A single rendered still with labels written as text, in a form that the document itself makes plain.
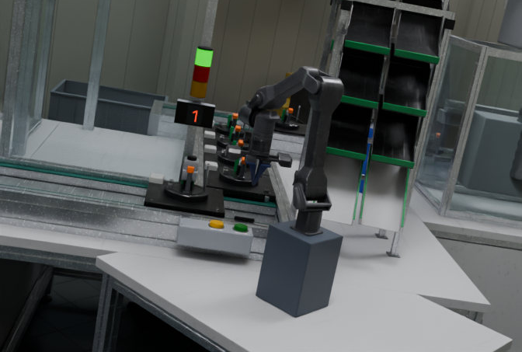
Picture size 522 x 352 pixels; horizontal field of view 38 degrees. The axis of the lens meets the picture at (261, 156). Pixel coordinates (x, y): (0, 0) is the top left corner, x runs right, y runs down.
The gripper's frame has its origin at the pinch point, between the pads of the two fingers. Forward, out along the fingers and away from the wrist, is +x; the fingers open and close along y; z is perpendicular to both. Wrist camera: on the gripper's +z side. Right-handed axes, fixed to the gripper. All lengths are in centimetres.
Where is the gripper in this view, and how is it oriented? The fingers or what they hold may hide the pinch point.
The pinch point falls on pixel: (255, 173)
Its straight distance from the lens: 217.0
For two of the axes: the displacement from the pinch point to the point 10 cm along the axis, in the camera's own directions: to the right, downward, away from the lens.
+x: -1.8, 9.6, 2.3
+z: -0.8, -2.5, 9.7
